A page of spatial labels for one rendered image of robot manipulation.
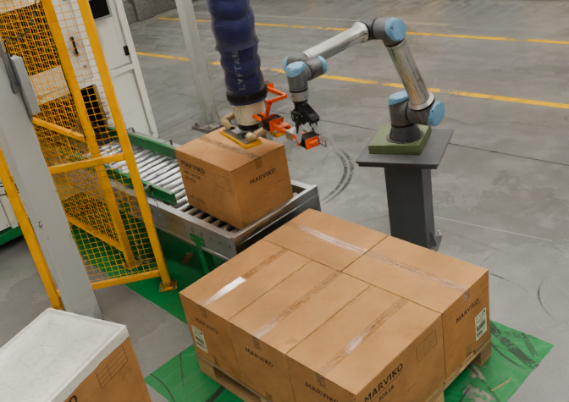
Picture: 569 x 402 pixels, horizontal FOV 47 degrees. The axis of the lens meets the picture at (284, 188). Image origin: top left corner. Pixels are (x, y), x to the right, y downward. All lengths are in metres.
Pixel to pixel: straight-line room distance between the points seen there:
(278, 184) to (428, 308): 1.29
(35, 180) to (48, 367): 1.51
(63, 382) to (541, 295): 2.69
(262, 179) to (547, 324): 1.75
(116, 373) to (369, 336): 1.09
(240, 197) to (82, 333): 1.49
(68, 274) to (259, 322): 1.35
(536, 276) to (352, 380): 1.77
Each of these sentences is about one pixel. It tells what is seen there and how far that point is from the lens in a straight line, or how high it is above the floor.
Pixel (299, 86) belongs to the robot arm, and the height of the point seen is 1.49.
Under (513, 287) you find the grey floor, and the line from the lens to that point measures 4.09.
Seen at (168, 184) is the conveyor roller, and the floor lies 0.52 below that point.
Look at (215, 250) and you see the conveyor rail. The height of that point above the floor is 0.44.
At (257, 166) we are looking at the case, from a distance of 3.74.
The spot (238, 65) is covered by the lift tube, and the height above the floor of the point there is 1.52.
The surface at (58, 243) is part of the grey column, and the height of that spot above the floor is 0.72.
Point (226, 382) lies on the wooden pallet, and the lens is 3.63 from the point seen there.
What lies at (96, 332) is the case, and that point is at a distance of 2.54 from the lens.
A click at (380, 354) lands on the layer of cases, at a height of 0.54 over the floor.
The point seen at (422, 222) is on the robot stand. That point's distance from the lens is 4.20.
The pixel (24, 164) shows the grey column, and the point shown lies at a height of 1.23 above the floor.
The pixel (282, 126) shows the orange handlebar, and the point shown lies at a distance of 3.33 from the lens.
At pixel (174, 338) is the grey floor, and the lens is 4.07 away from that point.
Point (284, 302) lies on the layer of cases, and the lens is 3.20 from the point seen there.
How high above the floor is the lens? 2.45
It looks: 27 degrees down
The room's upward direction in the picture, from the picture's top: 10 degrees counter-clockwise
